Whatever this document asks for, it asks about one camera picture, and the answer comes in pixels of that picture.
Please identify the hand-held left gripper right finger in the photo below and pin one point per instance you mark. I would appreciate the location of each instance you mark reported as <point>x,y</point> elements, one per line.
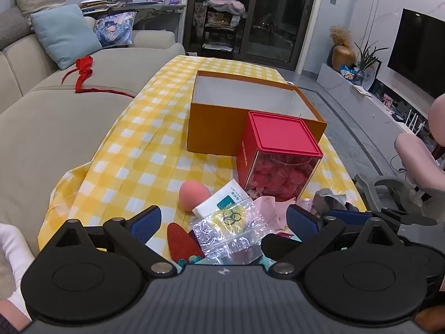
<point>302,222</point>

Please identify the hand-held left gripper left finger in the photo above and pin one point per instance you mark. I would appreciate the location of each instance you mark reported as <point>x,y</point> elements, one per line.
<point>147,224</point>

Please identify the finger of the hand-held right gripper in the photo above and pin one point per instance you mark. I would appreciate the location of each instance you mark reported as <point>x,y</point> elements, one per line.
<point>347,215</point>

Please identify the pink face mask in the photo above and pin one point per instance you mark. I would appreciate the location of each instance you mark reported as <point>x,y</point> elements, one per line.
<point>271,212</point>

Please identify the dark red leather pieces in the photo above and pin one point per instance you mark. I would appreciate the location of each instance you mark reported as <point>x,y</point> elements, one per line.
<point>180,240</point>

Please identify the pink egg-shaped sponge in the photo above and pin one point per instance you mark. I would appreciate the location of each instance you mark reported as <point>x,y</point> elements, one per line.
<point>194,196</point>

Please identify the clear plastic bag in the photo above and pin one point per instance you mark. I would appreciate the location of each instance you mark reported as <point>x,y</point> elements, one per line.
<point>226,240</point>

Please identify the white tissue pack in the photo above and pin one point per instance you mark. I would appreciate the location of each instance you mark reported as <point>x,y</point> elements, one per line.
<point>222,198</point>

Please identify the orange cardboard box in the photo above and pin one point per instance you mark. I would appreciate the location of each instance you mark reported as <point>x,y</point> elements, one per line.
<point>212,125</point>

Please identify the grey chair base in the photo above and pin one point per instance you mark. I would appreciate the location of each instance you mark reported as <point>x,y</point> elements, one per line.
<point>372,189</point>

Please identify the yellow checked tablecloth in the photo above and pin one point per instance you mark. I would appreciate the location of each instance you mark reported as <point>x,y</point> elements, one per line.
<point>139,146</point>

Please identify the pink office chair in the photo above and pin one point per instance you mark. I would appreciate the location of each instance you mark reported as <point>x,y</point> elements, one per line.
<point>417,153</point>

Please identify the clear container with red lid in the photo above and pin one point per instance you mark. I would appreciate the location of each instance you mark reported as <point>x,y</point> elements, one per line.
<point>285,135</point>

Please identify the white television cabinet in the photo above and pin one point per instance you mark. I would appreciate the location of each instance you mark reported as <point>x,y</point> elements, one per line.
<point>354,104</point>

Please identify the beige sofa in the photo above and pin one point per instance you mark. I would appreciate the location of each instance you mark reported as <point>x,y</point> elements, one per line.
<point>52,128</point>

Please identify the white sock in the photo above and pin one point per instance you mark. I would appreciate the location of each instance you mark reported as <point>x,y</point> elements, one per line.
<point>14,250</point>

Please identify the blue snack bag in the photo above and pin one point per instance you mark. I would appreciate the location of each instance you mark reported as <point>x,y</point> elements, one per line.
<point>349,72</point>

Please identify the gold vase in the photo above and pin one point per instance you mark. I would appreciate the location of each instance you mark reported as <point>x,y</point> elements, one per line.
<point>343,58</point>

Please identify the green potted plant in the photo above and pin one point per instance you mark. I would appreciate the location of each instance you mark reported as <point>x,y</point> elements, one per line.
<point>368,55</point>

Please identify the red ribbon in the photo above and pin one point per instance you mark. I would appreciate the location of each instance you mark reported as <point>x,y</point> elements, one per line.
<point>83,69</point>

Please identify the black television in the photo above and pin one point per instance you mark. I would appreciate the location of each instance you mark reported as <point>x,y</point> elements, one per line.
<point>420,52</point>

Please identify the dried flower bunch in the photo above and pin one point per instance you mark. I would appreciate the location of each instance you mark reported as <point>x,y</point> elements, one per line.
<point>340,35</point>

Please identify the anime print pillow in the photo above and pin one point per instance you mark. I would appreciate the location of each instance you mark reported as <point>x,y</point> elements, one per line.
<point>114,29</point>

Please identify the light blue pillow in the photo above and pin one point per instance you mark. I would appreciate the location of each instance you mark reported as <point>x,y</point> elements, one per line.
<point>64,36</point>

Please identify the black shelf rack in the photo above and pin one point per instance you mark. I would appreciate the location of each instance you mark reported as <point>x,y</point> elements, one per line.
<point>222,28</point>

